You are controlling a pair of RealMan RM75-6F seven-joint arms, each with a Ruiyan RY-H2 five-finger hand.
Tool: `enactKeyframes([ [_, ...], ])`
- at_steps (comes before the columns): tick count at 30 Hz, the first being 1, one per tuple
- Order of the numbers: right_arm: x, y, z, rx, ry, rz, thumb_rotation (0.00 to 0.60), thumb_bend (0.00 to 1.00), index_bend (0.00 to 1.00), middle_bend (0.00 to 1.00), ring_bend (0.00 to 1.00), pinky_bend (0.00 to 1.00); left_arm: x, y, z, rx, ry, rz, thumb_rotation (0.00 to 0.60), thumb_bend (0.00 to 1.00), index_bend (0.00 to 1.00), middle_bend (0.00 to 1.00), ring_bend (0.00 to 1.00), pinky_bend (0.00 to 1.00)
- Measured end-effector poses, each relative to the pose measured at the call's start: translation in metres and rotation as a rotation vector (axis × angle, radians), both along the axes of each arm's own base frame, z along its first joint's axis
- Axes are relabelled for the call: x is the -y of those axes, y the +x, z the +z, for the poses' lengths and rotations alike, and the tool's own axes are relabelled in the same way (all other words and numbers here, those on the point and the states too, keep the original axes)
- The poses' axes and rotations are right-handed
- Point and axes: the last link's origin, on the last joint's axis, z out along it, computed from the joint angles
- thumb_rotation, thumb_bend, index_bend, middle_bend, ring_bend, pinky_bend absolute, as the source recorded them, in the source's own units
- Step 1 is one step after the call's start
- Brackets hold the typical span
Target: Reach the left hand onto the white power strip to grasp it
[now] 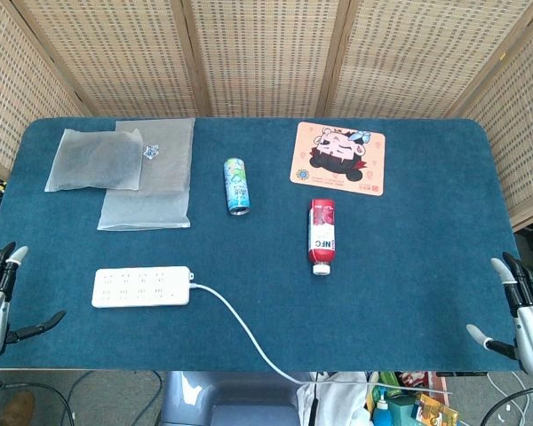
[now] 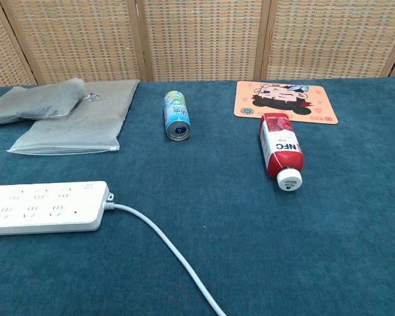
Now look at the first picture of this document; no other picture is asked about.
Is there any white power strip cable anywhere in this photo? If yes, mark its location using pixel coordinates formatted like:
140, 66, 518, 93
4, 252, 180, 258
188, 281, 457, 398

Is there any white power strip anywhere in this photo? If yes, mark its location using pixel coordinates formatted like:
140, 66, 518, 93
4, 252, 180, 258
91, 265, 197, 309

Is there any woven bamboo folding screen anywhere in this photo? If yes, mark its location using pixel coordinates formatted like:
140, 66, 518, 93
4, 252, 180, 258
0, 0, 533, 233

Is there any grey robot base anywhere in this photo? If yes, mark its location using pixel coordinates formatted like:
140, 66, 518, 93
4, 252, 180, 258
157, 370, 314, 426

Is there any small frosted plastic pouch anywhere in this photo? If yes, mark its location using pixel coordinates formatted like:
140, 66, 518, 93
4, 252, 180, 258
44, 128, 145, 194

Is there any black floor cable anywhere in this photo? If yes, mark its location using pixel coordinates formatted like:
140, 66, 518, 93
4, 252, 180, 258
0, 370, 164, 426

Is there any white floor cable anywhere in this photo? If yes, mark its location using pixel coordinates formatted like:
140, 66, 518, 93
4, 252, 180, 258
482, 371, 533, 420

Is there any red white NFC juice bottle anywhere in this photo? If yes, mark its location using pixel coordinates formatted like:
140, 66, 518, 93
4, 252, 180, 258
307, 198, 338, 277

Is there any blue felt table cover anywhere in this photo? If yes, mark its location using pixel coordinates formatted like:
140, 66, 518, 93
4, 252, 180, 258
0, 116, 522, 374

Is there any white plastic bag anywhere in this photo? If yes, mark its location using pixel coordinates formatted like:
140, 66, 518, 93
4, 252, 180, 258
296, 371, 383, 426

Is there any orange cartoon mouse pad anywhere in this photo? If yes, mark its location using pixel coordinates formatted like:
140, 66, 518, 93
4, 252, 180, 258
289, 121, 387, 197

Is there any blue spray bottle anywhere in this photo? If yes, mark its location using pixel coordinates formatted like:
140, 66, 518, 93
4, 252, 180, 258
371, 386, 397, 426

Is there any teal box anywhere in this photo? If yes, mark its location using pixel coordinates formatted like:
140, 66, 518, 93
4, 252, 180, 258
386, 395, 424, 426

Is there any green blue drink can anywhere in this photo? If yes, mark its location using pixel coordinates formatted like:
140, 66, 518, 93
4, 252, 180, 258
223, 157, 252, 217

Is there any yellow snack packet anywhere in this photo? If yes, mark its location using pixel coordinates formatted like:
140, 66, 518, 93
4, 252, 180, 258
411, 392, 459, 426

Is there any large frosted zip bag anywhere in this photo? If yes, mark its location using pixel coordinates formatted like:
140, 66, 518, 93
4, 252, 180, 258
96, 117, 196, 232

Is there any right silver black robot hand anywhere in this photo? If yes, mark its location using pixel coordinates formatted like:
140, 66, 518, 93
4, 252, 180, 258
465, 251, 533, 381

